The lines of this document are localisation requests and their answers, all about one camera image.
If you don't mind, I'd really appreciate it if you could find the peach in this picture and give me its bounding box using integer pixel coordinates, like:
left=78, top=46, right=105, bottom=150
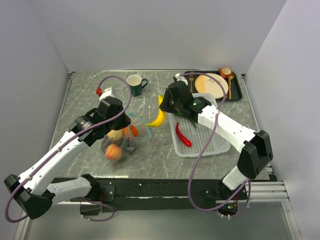
left=105, top=144, right=123, bottom=161

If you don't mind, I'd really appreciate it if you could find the clear zip top bag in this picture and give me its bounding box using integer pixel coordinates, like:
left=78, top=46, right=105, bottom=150
left=100, top=112, right=152, bottom=162

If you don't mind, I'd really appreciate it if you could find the banana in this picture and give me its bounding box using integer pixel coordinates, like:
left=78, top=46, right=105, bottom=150
left=145, top=94, right=166, bottom=128

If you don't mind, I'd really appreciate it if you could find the green chili pepper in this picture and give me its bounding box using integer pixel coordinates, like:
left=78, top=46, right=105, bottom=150
left=175, top=112, right=197, bottom=129

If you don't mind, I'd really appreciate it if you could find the beige round plate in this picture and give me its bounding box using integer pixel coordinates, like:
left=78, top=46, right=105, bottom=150
left=194, top=73, right=229, bottom=99

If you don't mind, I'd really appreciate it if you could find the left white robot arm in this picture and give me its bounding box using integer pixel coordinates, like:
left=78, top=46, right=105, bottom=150
left=4, top=96, right=131, bottom=220

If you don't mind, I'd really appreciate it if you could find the dark green tray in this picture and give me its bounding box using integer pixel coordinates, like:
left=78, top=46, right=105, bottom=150
left=184, top=70, right=243, bottom=102

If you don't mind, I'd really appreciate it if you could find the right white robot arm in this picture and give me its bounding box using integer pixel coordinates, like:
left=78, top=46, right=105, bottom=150
left=159, top=81, right=273, bottom=199

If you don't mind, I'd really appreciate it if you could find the gold spoon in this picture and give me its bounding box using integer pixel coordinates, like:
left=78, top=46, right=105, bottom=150
left=227, top=72, right=235, bottom=100

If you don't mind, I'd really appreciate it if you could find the black base beam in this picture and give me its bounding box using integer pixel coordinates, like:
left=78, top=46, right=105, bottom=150
left=57, top=174, right=278, bottom=216

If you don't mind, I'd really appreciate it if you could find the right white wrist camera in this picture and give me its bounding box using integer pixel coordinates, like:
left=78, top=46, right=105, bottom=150
left=173, top=73, right=188, bottom=86

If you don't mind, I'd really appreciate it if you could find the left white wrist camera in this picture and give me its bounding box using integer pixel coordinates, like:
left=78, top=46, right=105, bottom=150
left=96, top=87, right=115, bottom=101

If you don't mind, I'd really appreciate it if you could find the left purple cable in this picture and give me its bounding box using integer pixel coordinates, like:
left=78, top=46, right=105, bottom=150
left=4, top=75, right=133, bottom=223

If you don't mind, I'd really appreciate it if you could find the green mug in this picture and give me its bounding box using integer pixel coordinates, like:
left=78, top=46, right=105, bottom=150
left=126, top=74, right=148, bottom=97

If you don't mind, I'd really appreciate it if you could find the red chili pepper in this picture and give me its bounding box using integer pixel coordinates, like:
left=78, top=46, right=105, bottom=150
left=175, top=122, right=192, bottom=148

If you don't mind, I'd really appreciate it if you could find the white plastic basket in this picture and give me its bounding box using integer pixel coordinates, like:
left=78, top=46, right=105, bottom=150
left=168, top=92, right=231, bottom=158

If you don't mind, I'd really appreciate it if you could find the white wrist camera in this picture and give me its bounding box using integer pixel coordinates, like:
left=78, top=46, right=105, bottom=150
left=173, top=73, right=188, bottom=86
left=96, top=87, right=115, bottom=101

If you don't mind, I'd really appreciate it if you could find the small orange cup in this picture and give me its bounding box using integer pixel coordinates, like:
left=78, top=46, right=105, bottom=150
left=218, top=67, right=232, bottom=79

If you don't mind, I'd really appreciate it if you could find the gold fork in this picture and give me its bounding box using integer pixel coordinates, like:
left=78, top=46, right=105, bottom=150
left=189, top=71, right=194, bottom=93

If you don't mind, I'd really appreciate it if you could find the orange tangerine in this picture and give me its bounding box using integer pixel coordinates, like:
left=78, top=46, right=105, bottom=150
left=122, top=124, right=139, bottom=139

